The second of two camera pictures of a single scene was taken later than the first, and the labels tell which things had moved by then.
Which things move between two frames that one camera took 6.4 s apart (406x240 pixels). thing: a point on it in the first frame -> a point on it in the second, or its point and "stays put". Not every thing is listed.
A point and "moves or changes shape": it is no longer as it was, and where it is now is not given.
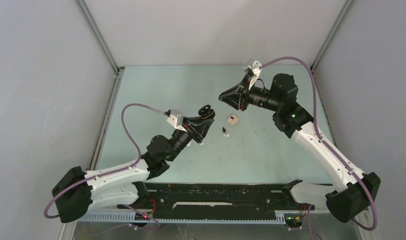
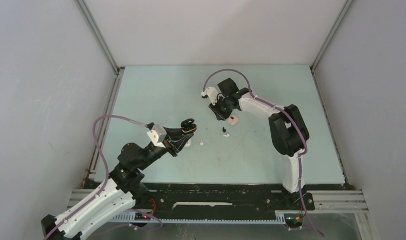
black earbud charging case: [206, 112] moves or changes shape
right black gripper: [236, 97] -> [220, 115]
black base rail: [175, 200] stays put
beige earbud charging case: [233, 119] stays put
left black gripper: [197, 126] -> [175, 140]
